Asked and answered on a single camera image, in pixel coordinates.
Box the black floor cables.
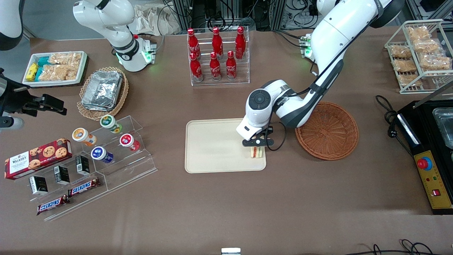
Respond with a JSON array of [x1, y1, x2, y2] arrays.
[[349, 239, 445, 255]]

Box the black power cable with plug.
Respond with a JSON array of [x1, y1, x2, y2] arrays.
[[375, 95, 415, 157]]

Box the yellow snack pack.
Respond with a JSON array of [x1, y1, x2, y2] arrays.
[[25, 63, 39, 82]]

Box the stack of foil trays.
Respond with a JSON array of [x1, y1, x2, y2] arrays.
[[81, 70, 124, 112]]

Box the Snickers chocolate bar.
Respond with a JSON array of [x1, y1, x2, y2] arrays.
[[68, 177, 101, 198], [36, 194, 70, 216]]

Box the triangular white bread sandwich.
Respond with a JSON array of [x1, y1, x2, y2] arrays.
[[250, 134, 266, 159]]

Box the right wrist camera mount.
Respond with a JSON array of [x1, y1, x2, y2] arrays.
[[0, 117, 24, 130]]

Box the clear bag rice crackers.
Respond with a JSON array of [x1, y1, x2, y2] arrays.
[[38, 64, 79, 81], [49, 52, 82, 66]]

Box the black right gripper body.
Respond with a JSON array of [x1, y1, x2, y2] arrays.
[[0, 68, 38, 117]]

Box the red lid yogurt cup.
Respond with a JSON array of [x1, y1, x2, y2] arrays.
[[119, 133, 141, 152]]

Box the light tan wicker basket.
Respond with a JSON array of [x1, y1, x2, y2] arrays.
[[77, 67, 129, 121]]

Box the aluminium frame equipment rack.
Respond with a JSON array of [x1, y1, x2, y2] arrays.
[[166, 0, 321, 32]]

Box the clear stepped acrylic display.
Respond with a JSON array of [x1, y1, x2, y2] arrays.
[[27, 115, 158, 222]]

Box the red cola bottle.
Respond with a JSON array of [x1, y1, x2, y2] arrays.
[[212, 27, 224, 59], [210, 52, 222, 81], [226, 51, 237, 80], [235, 27, 246, 60], [187, 28, 201, 61], [190, 52, 204, 82]]

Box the green lid yogurt cup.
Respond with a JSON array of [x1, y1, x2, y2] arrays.
[[99, 114, 123, 134]]

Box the white rectangular snack tray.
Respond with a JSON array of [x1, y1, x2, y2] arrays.
[[22, 51, 88, 87]]

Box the crumpled beige cloth bag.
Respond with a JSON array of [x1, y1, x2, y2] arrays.
[[128, 4, 182, 36]]

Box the grey metal lever bar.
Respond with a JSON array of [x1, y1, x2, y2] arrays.
[[412, 81, 453, 109]]

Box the clear acrylic bottle rack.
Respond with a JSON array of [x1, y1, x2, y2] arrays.
[[187, 26, 251, 86]]

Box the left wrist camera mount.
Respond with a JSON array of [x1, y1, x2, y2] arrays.
[[242, 126, 275, 148]]

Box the red Walkers cookie box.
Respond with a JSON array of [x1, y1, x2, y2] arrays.
[[4, 138, 73, 180]]

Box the orange lid yogurt cup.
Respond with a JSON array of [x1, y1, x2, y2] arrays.
[[72, 128, 97, 147]]

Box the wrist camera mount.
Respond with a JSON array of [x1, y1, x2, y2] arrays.
[[242, 126, 275, 148], [0, 117, 24, 130]]

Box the black sealing machine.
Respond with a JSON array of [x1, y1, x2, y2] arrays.
[[397, 100, 453, 215]]

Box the white wire shelf rack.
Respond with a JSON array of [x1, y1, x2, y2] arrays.
[[384, 19, 453, 95]]

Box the brown round wicker basket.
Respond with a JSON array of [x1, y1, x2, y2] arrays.
[[295, 102, 359, 161]]

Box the shiny steel pan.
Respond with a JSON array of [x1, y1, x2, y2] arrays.
[[432, 108, 453, 149]]

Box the blue lid yogurt cup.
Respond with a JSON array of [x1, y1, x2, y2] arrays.
[[91, 146, 114, 164]]

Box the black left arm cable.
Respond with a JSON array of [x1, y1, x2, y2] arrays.
[[266, 0, 390, 152]]

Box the beige rectangular plastic tray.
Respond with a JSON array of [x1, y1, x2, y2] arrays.
[[184, 118, 267, 174]]

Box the small black carton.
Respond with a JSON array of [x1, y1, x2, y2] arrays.
[[75, 155, 91, 176], [29, 176, 49, 196], [53, 165, 71, 186]]

